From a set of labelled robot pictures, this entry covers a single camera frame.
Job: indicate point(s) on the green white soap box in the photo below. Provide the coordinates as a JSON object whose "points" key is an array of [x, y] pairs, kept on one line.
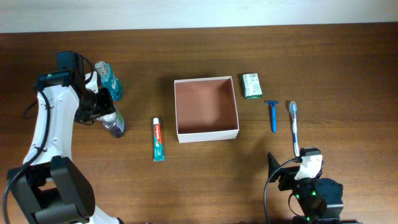
{"points": [[251, 85]]}

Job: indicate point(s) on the blue white toothbrush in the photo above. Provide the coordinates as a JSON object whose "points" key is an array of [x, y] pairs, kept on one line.
{"points": [[293, 113]]}

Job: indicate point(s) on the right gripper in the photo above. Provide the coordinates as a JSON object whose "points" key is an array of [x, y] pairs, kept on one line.
{"points": [[287, 174]]}

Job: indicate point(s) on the Colgate toothpaste tube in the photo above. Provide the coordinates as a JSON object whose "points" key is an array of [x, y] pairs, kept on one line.
{"points": [[158, 145]]}

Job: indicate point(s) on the purple soap pump bottle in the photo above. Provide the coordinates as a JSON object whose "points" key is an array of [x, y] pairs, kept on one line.
{"points": [[114, 123]]}

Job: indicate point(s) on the white open cardboard box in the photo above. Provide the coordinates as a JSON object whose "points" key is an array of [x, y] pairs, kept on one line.
{"points": [[205, 109]]}

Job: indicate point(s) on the green mouthwash bottle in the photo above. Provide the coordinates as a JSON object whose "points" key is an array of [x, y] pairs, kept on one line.
{"points": [[109, 80]]}

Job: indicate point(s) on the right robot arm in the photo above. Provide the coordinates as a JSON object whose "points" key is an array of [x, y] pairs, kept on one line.
{"points": [[319, 198]]}

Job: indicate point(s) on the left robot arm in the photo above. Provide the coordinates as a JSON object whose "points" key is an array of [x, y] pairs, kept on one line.
{"points": [[48, 187]]}

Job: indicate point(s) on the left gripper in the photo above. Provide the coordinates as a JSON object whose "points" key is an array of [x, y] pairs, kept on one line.
{"points": [[107, 107]]}

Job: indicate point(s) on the blue disposable razor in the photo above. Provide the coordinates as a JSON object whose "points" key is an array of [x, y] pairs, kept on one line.
{"points": [[273, 104]]}

